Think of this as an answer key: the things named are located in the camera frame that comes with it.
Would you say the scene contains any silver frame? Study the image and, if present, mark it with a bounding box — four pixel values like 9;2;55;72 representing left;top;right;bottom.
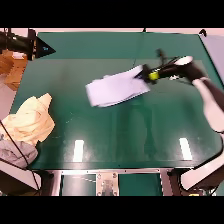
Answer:
30;166;188;197

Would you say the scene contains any cream garment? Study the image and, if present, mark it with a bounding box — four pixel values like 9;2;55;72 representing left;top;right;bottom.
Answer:
1;92;56;147

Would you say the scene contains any grey garment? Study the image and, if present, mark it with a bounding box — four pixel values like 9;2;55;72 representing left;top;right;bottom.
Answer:
0;132;40;170

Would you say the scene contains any white T-shirt with blue trim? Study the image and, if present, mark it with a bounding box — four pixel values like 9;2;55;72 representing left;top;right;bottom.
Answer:
85;64;152;109

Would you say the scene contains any black cable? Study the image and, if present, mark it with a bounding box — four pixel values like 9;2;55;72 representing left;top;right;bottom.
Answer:
0;120;42;196

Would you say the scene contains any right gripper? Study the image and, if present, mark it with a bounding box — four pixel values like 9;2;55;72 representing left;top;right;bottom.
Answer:
135;63;162;85

